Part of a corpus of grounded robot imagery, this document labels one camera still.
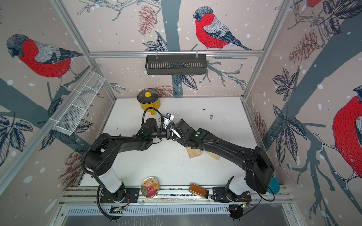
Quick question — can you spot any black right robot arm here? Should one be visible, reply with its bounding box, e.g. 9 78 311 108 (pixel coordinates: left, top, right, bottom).
165 120 274 194

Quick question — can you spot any teal round disc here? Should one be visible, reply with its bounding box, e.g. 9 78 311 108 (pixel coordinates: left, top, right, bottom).
267 177 281 195

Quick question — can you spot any yellow pot with lid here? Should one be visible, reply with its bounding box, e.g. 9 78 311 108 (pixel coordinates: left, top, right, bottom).
137 88 161 110

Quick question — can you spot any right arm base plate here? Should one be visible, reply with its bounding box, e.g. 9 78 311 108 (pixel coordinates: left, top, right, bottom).
210 186 251 203

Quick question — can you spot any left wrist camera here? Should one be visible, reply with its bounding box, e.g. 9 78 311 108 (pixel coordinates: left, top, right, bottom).
163 113 174 127

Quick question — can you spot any brown leather case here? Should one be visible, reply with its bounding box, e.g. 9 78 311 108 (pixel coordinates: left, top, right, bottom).
189 183 209 198

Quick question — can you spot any pale wooden block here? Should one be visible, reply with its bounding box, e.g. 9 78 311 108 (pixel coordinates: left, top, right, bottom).
186 147 202 159

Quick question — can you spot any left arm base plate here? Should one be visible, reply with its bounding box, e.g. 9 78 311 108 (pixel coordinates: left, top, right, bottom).
100 187 140 204

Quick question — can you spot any round colourful tin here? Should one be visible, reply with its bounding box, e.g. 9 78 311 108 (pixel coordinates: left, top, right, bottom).
140 177 160 198

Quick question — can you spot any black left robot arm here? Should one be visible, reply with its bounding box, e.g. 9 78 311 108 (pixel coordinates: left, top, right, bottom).
81 118 173 202

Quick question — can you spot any wooden handle claw hammer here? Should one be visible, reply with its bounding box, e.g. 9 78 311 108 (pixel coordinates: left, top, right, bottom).
171 128 220 160

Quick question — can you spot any white wire mesh shelf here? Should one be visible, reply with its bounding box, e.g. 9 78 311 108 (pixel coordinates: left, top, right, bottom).
52 71 106 136

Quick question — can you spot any black hanging wire basket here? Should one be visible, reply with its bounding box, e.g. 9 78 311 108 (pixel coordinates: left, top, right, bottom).
145 54 207 75

